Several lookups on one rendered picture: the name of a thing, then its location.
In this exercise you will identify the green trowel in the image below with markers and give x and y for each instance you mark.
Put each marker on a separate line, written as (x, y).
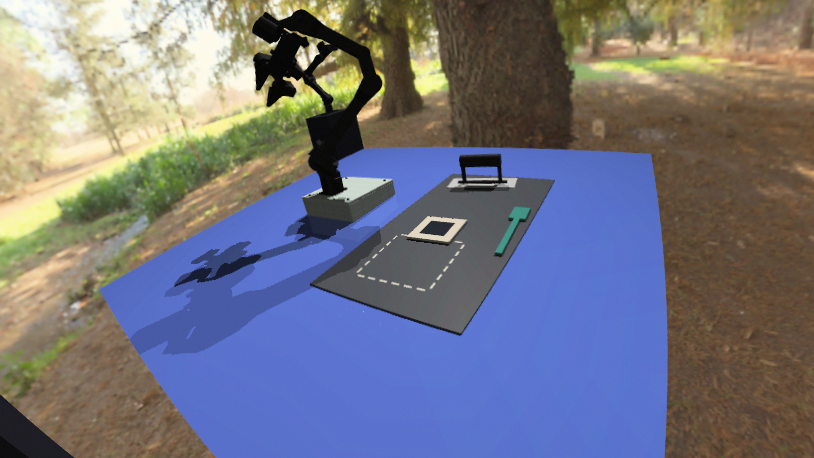
(518, 214)

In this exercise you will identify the beige square tile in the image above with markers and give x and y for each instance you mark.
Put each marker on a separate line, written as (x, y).
(437, 229)

